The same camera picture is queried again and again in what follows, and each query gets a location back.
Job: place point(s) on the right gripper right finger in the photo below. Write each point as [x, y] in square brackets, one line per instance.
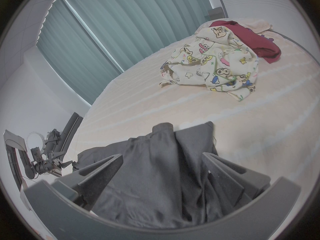
[230, 181]

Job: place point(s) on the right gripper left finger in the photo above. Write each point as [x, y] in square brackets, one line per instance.
[97, 181]

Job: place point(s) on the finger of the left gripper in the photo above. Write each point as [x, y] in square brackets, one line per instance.
[65, 164]

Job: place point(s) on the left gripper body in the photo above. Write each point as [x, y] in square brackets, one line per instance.
[56, 166]

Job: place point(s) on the black polo shirt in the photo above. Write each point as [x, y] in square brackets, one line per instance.
[150, 184]

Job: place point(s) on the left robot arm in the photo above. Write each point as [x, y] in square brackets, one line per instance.
[27, 166]

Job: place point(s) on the bed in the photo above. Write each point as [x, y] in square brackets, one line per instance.
[175, 109]

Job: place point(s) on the round white mirror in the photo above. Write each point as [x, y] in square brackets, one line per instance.
[33, 144]

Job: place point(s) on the blue-green curtain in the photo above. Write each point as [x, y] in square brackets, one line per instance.
[75, 59]
[137, 14]

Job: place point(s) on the white printed pyjama top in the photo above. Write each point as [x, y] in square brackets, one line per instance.
[220, 66]

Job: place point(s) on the dark red garment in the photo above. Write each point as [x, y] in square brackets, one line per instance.
[252, 39]

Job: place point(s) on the cream pillow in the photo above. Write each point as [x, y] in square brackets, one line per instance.
[260, 25]

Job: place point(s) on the grey bedside table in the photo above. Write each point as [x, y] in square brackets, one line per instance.
[216, 14]

